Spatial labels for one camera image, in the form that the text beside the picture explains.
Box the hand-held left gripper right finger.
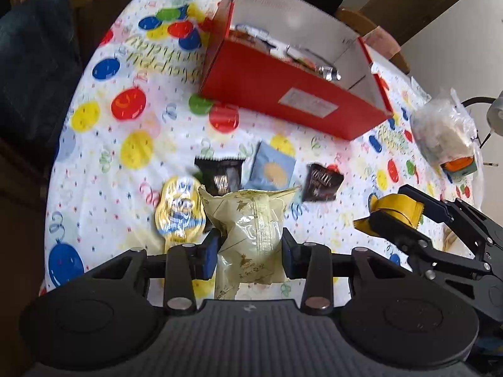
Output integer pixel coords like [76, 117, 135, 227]
[282, 228, 413, 315]

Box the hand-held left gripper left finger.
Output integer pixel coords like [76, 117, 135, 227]
[84, 230, 221, 315]

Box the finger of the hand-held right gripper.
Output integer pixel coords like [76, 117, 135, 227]
[368, 210, 494, 283]
[398, 184, 503, 252]

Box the cream yellow snack packet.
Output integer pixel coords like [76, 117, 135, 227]
[197, 184, 302, 299]

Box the yellow blue snack packet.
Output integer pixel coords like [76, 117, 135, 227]
[154, 176, 207, 251]

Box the dark brown snack packet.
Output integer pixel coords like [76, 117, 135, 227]
[307, 164, 344, 202]

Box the light blue snack packet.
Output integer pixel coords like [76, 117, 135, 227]
[244, 141, 296, 190]

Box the red cardboard box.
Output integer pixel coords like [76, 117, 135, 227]
[198, 0, 395, 141]

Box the clear plastic bag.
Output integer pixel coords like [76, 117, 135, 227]
[409, 88, 480, 166]

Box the grey desk lamp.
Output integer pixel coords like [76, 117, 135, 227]
[460, 90, 503, 158]

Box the pink cloth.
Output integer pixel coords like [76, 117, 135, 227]
[363, 25, 401, 57]

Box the wooden door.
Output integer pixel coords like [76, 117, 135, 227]
[359, 0, 496, 48]

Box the dark denim jacket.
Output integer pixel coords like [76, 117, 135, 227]
[0, 0, 85, 158]

